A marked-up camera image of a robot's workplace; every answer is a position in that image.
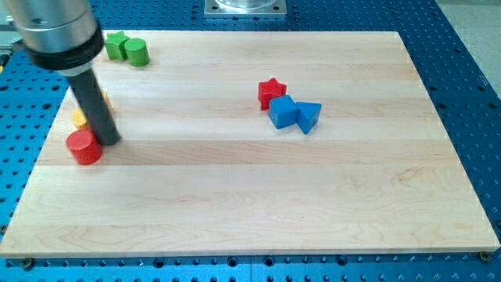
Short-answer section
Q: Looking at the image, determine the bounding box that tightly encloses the green star block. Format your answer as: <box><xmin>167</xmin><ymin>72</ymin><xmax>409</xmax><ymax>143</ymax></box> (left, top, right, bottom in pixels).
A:
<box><xmin>105</xmin><ymin>31</ymin><xmax>130</xmax><ymax>61</ymax></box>

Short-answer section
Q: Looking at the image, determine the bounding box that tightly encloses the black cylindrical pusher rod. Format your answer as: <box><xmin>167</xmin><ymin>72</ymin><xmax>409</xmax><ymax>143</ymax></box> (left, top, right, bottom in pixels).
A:
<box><xmin>67</xmin><ymin>68</ymin><xmax>121</xmax><ymax>146</ymax></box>

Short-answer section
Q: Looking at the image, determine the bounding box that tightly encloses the blue cube block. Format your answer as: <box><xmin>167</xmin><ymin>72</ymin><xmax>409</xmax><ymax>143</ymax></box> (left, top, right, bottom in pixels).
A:
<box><xmin>269</xmin><ymin>95</ymin><xmax>298</xmax><ymax>129</ymax></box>

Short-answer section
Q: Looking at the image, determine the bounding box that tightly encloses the green cylinder block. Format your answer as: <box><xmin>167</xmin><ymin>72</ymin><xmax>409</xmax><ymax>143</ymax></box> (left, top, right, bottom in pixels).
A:
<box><xmin>124</xmin><ymin>38</ymin><xmax>150</xmax><ymax>67</ymax></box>

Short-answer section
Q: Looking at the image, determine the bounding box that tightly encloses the light wooden board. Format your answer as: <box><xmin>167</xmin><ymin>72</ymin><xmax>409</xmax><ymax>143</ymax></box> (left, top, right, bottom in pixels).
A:
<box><xmin>1</xmin><ymin>31</ymin><xmax>499</xmax><ymax>258</ymax></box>

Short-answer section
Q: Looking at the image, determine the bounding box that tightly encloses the red cylinder block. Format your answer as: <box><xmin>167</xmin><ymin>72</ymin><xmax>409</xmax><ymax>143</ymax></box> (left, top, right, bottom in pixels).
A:
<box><xmin>66</xmin><ymin>129</ymin><xmax>102</xmax><ymax>165</ymax></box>

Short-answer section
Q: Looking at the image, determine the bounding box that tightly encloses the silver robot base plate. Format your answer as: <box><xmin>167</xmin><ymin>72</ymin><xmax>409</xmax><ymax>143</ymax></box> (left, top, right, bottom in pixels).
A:
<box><xmin>204</xmin><ymin>0</ymin><xmax>287</xmax><ymax>16</ymax></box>

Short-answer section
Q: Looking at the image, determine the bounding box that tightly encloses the red star block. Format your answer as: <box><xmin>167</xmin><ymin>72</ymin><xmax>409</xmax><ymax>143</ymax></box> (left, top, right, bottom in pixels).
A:
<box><xmin>258</xmin><ymin>78</ymin><xmax>287</xmax><ymax>110</ymax></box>

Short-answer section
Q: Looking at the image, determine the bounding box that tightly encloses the yellow block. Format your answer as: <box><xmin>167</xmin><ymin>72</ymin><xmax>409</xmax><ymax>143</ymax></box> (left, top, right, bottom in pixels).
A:
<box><xmin>71</xmin><ymin>91</ymin><xmax>114</xmax><ymax>129</ymax></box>

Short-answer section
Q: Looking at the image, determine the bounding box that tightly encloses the blue triangle block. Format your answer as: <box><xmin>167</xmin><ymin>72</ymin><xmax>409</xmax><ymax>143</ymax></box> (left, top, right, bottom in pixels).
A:
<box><xmin>296</xmin><ymin>102</ymin><xmax>322</xmax><ymax>134</ymax></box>

